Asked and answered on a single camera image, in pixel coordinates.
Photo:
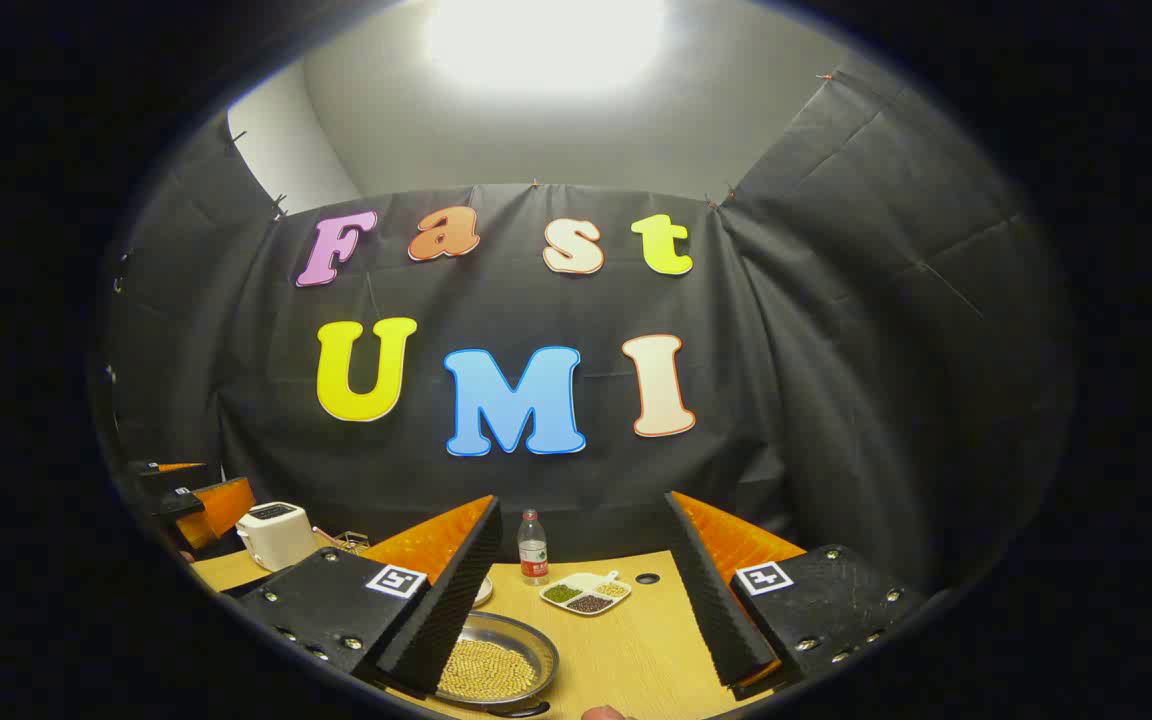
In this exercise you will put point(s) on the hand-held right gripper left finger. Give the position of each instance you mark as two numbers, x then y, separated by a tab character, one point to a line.
456	590

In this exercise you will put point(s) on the black backdrop cloth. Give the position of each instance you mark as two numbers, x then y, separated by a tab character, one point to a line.
836	350

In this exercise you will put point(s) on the clear plastic water bottle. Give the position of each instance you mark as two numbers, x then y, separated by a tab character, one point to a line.
533	550

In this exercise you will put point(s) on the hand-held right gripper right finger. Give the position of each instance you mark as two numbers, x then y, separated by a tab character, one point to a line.
711	590

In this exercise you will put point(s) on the white divided plate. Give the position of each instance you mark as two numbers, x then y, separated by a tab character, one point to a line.
586	582

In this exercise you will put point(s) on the clear glass holder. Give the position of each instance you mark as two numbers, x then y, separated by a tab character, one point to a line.
354	542

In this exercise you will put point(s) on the pale yellow beans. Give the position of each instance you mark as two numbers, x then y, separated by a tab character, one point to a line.
613	589

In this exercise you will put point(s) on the dark red beans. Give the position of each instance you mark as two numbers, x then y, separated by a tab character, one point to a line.
589	604

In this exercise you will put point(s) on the pile of yellow soybeans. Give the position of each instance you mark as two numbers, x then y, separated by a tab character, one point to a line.
486	670

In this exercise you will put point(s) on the pink straw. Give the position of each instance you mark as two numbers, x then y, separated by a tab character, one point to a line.
326	537

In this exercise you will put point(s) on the round white plate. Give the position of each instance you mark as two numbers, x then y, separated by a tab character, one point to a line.
484	592

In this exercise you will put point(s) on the stainless steel pot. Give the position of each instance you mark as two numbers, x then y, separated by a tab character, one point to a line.
539	645

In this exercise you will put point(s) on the green mung beans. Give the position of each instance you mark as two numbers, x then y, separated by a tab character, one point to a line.
563	593

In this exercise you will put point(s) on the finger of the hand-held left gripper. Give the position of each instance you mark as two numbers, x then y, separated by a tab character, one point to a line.
176	468
221	508

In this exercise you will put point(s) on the white toaster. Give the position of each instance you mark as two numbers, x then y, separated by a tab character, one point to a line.
276	535

